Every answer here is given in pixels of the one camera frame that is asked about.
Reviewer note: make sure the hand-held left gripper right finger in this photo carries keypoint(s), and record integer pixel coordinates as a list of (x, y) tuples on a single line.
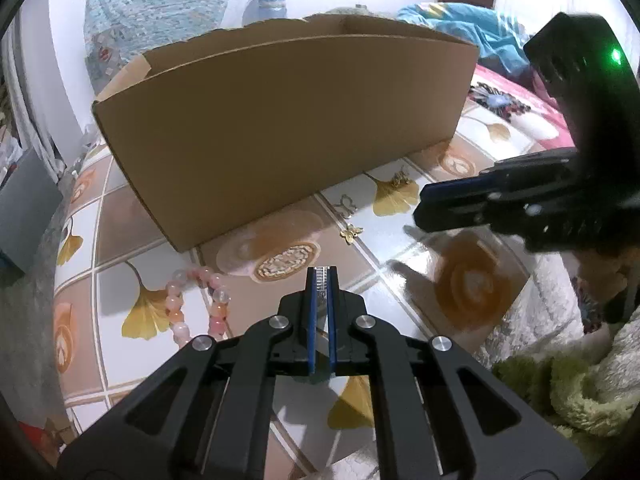
[(333, 330)]

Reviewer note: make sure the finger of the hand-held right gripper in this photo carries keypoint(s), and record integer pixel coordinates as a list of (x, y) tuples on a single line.
[(475, 212), (530, 167)]

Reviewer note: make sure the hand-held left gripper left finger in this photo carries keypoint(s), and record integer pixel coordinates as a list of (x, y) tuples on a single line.
[(311, 330)]

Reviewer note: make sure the small gold earring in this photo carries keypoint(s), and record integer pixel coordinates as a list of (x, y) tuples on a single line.
[(400, 178)]

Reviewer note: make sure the gold butterfly earring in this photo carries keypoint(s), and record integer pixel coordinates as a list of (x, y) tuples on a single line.
[(351, 232)]

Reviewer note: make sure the silver butterfly earring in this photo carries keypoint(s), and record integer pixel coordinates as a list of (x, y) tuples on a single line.
[(345, 205)]

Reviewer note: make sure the brown cardboard box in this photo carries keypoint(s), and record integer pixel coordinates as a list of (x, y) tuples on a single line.
[(275, 125)]

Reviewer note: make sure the pink floral blanket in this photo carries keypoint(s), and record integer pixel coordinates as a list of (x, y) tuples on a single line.
[(520, 115)]

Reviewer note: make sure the white fluffy garment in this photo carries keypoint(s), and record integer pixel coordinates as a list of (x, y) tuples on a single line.
[(545, 300)]

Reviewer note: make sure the blue floral blanket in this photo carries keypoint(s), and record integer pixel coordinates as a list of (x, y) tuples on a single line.
[(465, 20)]

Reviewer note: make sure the green fluffy cloth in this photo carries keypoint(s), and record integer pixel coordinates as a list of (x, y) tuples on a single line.
[(575, 400)]

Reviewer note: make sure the grey patterned cloth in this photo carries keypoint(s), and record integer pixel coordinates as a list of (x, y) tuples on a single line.
[(350, 10)]

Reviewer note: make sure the blue water jug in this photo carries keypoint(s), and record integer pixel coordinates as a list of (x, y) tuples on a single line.
[(267, 5)]

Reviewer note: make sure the grey storage box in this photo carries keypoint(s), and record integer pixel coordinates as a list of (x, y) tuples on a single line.
[(27, 210)]

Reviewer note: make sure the hanging floral cloth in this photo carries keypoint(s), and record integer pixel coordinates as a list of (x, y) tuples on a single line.
[(150, 5)]

